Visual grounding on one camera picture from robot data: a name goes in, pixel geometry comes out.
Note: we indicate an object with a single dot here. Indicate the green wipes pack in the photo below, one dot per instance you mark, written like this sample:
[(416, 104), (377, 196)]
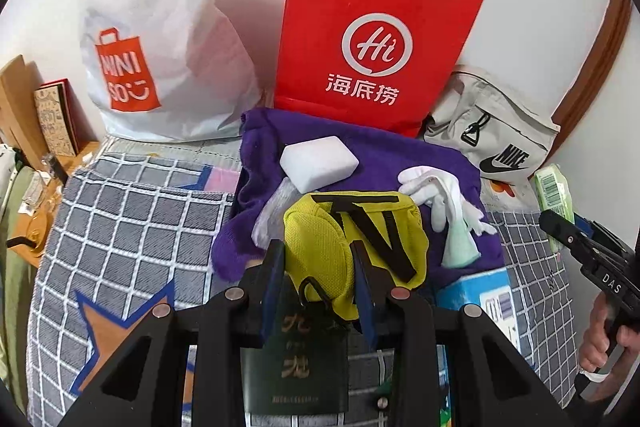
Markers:
[(552, 192)]

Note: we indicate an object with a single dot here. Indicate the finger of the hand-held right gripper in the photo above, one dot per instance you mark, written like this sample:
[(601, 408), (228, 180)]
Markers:
[(585, 224), (565, 232)]

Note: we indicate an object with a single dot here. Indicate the dark green card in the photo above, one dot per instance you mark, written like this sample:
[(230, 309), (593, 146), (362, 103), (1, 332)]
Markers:
[(295, 372)]

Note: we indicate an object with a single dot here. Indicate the patterned book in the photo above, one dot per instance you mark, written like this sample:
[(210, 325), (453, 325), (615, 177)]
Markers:
[(55, 122)]

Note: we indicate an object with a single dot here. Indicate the blue white box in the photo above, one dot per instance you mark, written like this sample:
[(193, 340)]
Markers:
[(480, 292)]

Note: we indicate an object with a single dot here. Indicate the white sponge block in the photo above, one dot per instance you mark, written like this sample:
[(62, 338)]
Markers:
[(320, 162)]

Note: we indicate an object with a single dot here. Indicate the light green cloth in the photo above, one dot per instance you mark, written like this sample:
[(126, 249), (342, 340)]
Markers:
[(460, 242)]

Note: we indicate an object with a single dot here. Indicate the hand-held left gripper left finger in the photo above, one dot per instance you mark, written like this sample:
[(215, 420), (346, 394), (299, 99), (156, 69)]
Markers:
[(272, 287)]

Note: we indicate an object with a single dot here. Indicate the wooden nightstand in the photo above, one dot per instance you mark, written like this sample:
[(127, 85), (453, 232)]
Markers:
[(30, 227)]

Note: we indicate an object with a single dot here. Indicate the olive green cloth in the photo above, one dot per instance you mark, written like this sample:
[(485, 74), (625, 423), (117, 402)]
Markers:
[(15, 307)]

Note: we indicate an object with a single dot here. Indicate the person's right hand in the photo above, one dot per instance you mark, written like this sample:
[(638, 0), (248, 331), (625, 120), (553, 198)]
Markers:
[(595, 342)]

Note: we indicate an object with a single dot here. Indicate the purple towel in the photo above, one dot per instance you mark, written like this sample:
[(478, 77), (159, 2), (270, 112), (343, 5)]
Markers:
[(390, 157)]

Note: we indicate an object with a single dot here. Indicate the grey waist bag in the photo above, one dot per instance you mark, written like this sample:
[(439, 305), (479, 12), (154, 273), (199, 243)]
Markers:
[(500, 127)]

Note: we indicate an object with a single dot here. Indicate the grey checked blanket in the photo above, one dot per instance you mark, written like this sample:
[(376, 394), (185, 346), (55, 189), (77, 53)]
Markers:
[(125, 227)]

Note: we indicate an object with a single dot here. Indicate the white plastic shopping bag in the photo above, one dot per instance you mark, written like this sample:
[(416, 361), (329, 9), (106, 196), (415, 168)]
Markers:
[(165, 7)]

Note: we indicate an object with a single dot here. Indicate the white glove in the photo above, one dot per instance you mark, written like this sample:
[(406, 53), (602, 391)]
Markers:
[(425, 184)]

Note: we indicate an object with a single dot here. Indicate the wooden headboard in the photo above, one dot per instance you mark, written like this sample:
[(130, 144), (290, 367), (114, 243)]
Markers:
[(595, 72)]

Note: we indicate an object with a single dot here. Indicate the small black gadget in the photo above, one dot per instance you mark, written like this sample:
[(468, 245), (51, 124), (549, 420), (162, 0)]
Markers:
[(55, 167)]

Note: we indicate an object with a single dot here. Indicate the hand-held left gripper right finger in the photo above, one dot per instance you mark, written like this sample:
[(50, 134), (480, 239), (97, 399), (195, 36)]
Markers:
[(365, 302)]

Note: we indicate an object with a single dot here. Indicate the clear plastic bag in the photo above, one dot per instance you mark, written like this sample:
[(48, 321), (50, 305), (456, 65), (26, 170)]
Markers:
[(275, 217)]

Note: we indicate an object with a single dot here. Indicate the brown cardboard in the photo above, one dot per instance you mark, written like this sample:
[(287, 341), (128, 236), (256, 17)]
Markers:
[(20, 107)]

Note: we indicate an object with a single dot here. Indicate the white orange printed cloth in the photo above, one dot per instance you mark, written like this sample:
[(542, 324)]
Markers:
[(520, 199)]

